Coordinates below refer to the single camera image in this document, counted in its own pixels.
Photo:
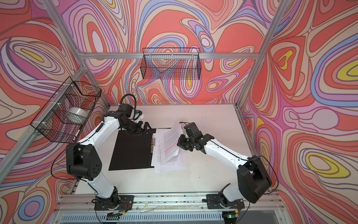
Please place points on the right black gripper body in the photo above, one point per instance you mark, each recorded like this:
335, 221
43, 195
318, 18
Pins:
186, 143

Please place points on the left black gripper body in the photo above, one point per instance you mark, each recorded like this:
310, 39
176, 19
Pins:
135, 127

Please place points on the white folder black inside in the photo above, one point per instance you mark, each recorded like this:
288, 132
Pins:
132, 151

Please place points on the printed paper sheet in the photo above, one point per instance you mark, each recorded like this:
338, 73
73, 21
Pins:
169, 141
176, 162

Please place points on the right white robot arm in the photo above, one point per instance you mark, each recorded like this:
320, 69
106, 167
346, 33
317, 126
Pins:
252, 176

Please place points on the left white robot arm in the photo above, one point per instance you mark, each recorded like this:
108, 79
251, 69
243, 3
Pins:
83, 160

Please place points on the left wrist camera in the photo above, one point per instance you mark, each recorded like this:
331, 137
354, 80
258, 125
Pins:
126, 109

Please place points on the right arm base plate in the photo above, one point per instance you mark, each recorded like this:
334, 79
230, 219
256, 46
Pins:
218, 201

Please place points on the black wire basket back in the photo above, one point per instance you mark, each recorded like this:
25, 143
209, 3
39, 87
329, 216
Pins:
167, 63

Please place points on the black wire basket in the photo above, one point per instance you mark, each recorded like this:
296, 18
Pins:
167, 63
64, 116

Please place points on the black wire basket left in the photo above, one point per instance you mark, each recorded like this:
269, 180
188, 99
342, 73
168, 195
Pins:
64, 116

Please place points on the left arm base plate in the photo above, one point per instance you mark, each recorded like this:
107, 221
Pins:
123, 203

